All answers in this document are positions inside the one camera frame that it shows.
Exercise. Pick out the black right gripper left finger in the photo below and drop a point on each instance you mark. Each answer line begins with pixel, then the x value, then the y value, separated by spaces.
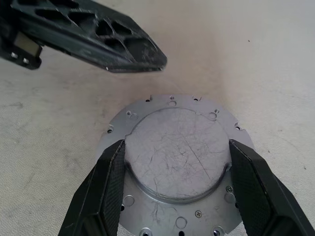
pixel 98 196

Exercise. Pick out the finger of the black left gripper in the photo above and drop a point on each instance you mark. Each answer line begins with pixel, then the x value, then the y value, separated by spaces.
pixel 137 46
pixel 103 61

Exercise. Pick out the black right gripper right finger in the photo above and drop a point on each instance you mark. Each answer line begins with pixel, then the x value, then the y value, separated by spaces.
pixel 261 196

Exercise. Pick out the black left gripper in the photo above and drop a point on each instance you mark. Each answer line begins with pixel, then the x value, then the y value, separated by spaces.
pixel 14 46

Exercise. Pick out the silver motor part with windings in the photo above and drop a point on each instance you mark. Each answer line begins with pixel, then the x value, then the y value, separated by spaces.
pixel 177 152

